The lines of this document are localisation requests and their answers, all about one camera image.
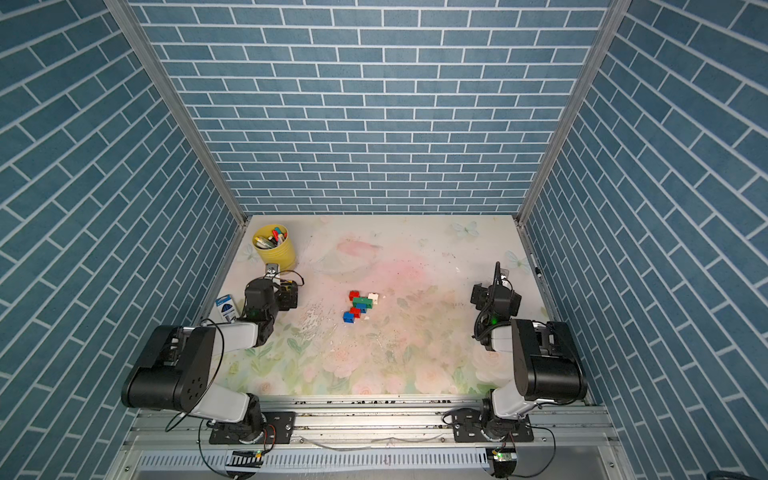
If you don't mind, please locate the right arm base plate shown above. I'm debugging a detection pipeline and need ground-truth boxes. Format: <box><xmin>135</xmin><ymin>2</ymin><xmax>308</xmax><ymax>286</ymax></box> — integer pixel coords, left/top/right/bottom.
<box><xmin>441</xmin><ymin>408</ymin><xmax>534</xmax><ymax>443</ymax></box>

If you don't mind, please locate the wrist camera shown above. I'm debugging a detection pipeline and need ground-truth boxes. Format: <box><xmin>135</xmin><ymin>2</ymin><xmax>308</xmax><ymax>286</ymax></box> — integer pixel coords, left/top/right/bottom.
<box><xmin>470</xmin><ymin>283</ymin><xmax>488</xmax><ymax>310</ymax></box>
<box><xmin>275</xmin><ymin>280</ymin><xmax>299</xmax><ymax>311</ymax></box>

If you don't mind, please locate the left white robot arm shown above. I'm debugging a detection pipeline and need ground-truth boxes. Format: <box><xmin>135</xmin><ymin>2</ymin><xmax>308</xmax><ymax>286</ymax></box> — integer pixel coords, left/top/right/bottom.
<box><xmin>121</xmin><ymin>263</ymin><xmax>305</xmax><ymax>443</ymax></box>

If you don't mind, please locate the floral table mat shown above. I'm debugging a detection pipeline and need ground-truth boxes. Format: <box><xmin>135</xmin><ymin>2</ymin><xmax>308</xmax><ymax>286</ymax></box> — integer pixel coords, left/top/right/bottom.
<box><xmin>216</xmin><ymin>215</ymin><xmax>550</xmax><ymax>396</ymax></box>

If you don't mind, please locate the blue white small box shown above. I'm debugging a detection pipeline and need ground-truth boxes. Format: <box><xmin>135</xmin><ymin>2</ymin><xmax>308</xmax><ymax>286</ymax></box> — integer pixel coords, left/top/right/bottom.
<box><xmin>215</xmin><ymin>294</ymin><xmax>240</xmax><ymax>323</ymax></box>

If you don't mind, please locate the green long lego brick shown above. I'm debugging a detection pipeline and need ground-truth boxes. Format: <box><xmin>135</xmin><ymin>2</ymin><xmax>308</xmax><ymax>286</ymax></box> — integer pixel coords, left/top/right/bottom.
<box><xmin>352</xmin><ymin>297</ymin><xmax>373</xmax><ymax>308</ymax></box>

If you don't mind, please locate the yellow pen cup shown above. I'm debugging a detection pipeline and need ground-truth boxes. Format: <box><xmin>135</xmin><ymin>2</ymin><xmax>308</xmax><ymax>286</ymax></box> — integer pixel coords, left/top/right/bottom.
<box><xmin>251</xmin><ymin>224</ymin><xmax>297</xmax><ymax>271</ymax></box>

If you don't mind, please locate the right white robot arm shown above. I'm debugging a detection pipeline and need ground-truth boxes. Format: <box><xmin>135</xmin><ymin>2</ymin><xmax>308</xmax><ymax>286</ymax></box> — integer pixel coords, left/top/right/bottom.
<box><xmin>470</xmin><ymin>263</ymin><xmax>588</xmax><ymax>438</ymax></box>

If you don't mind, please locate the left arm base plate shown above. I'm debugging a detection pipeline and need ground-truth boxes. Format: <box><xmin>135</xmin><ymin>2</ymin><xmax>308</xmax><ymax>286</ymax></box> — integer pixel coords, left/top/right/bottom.
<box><xmin>209</xmin><ymin>411</ymin><xmax>296</xmax><ymax>447</ymax></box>

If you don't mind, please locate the aluminium mounting rail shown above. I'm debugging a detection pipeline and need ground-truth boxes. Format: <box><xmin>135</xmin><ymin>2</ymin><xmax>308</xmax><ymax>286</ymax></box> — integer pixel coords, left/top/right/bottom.
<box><xmin>109</xmin><ymin>395</ymin><xmax>631</xmax><ymax>479</ymax></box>

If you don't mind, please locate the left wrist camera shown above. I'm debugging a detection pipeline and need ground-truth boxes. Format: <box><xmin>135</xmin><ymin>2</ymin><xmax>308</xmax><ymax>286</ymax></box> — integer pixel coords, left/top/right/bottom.
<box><xmin>275</xmin><ymin>280</ymin><xmax>299</xmax><ymax>311</ymax></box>

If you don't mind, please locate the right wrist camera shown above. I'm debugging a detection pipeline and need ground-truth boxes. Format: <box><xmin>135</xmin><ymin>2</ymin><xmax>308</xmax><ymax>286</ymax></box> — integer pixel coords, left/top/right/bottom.
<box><xmin>470</xmin><ymin>283</ymin><xmax>488</xmax><ymax>310</ymax></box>

